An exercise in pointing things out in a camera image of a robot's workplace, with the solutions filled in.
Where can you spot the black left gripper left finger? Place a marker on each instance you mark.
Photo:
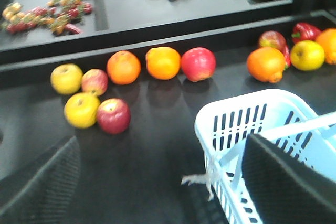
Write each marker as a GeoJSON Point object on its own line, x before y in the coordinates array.
{"type": "Point", "coordinates": [41, 191]}

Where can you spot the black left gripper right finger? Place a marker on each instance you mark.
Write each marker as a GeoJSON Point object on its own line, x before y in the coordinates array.
{"type": "Point", "coordinates": [284, 190]}

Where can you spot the light blue plastic basket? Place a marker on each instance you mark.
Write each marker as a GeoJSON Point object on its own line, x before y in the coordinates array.
{"type": "Point", "coordinates": [281, 117]}

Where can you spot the yellow apple front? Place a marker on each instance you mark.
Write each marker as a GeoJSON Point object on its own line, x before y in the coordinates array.
{"type": "Point", "coordinates": [80, 110]}

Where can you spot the dark red apple small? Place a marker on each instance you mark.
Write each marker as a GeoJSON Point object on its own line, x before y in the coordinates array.
{"type": "Point", "coordinates": [113, 116]}

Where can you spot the yellow apple far left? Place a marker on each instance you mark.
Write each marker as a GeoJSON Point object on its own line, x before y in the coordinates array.
{"type": "Point", "coordinates": [66, 79]}

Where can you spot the pink apple small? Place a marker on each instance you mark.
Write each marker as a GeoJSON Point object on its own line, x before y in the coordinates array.
{"type": "Point", "coordinates": [95, 81]}

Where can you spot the orange with navel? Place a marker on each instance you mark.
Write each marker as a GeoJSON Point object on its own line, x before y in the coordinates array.
{"type": "Point", "coordinates": [266, 64]}

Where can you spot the red chili pepper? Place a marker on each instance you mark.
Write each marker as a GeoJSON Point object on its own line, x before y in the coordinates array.
{"type": "Point", "coordinates": [286, 55]}

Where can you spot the orange left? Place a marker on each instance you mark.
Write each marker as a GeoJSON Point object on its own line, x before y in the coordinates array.
{"type": "Point", "coordinates": [123, 67]}

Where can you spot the red yellow apple back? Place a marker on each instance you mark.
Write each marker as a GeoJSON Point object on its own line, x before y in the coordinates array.
{"type": "Point", "coordinates": [272, 39]}

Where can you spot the red apple far left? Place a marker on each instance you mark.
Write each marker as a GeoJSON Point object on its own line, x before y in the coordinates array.
{"type": "Point", "coordinates": [198, 64]}

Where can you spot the black wooden produce display stand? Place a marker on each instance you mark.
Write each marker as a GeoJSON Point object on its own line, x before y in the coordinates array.
{"type": "Point", "coordinates": [134, 176]}

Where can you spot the round orange right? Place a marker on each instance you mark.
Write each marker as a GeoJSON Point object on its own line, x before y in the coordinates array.
{"type": "Point", "coordinates": [327, 41]}

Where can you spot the red bell pepper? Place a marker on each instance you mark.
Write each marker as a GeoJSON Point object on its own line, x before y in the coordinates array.
{"type": "Point", "coordinates": [304, 31]}

